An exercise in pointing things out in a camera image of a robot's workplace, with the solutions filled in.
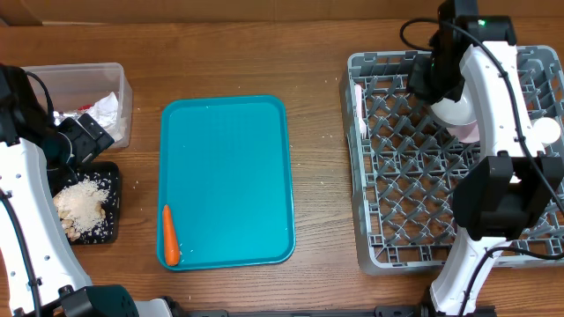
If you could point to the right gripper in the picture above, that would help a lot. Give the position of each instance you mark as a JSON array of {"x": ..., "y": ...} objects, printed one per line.
[{"x": 425, "y": 84}]

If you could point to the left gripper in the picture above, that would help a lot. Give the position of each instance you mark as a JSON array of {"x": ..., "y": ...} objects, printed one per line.
[{"x": 89, "y": 144}]

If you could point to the silver red foil wrapper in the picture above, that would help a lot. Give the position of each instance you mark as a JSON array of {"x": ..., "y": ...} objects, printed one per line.
[{"x": 60, "y": 116}]

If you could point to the white napkin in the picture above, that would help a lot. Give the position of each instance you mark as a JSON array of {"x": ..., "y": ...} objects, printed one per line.
[{"x": 107, "y": 113}]

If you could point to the grey bowl with rice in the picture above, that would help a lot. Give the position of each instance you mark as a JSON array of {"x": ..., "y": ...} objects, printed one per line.
[{"x": 452, "y": 114}]

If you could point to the pink round plate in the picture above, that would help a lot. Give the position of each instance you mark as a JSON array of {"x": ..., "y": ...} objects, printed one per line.
[{"x": 466, "y": 134}]

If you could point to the white plastic fork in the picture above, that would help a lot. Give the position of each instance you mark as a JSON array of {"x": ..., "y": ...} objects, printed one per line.
[{"x": 359, "y": 111}]

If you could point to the white plastic cup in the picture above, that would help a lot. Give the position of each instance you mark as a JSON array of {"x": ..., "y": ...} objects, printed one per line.
[{"x": 547, "y": 130}]

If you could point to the orange carrot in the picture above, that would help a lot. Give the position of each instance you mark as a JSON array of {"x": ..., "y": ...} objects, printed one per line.
[{"x": 171, "y": 246}]

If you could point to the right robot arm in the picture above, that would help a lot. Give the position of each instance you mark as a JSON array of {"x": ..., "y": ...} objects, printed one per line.
[{"x": 468, "y": 76}]

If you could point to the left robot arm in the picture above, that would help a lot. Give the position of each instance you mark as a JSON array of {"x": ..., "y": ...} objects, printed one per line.
[{"x": 44, "y": 276}]

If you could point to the black plastic waste bin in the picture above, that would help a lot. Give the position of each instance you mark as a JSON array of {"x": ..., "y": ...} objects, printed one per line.
[{"x": 108, "y": 174}]

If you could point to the grey dishwasher rack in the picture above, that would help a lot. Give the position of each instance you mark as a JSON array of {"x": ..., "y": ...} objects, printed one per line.
[{"x": 405, "y": 171}]

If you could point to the clear plastic storage bin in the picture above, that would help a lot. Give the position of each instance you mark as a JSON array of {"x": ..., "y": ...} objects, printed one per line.
[{"x": 72, "y": 86}]

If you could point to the pile of peanuts and rice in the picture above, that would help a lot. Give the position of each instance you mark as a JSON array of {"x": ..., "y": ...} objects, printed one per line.
[{"x": 79, "y": 208}]

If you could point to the teal serving tray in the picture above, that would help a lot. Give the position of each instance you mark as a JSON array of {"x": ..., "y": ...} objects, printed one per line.
[{"x": 225, "y": 173}]

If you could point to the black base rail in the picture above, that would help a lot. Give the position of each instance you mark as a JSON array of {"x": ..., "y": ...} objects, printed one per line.
[{"x": 379, "y": 311}]

